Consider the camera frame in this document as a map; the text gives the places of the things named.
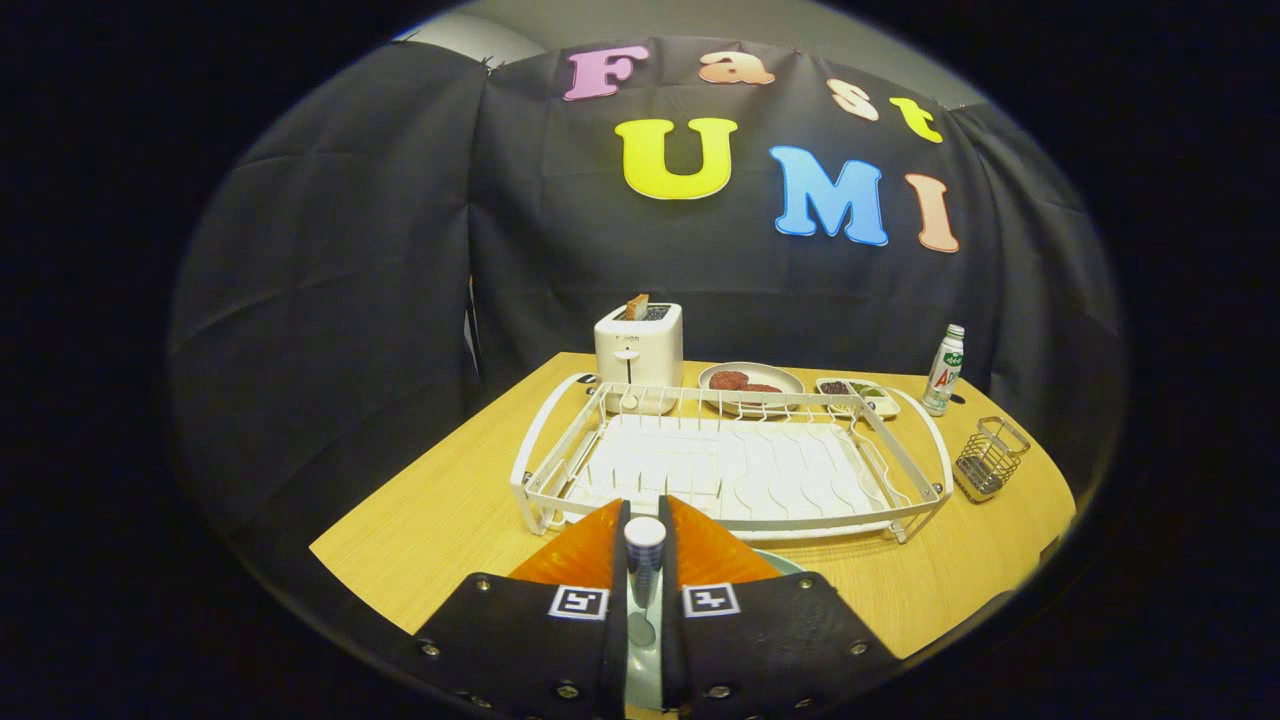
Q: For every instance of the round red meat slice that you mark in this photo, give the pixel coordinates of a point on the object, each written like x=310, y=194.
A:
x=728, y=380

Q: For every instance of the pink plate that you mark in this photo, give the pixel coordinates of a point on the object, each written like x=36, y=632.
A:
x=783, y=377

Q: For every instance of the white toaster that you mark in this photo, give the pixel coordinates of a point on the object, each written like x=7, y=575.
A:
x=640, y=350

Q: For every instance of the white divided snack dish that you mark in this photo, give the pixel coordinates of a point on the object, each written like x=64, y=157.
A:
x=887, y=406

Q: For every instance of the pale green plate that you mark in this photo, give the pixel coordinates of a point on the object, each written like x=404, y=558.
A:
x=645, y=680

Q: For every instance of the white green-label bottle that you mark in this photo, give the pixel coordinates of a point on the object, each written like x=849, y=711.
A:
x=943, y=375

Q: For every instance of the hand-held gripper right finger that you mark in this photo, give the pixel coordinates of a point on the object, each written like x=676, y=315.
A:
x=760, y=640

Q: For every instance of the white dish rack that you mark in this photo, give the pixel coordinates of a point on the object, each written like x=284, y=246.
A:
x=700, y=470

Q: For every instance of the black backdrop cloth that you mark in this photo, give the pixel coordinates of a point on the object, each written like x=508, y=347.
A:
x=350, y=250

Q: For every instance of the toast slice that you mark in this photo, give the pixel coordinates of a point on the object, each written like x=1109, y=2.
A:
x=638, y=306

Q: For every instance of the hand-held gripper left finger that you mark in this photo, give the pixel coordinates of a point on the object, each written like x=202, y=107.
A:
x=520, y=630

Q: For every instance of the metal spoon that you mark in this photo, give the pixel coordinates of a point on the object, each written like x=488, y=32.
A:
x=645, y=545

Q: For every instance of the flat red meat slice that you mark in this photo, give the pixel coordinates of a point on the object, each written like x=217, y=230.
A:
x=765, y=388

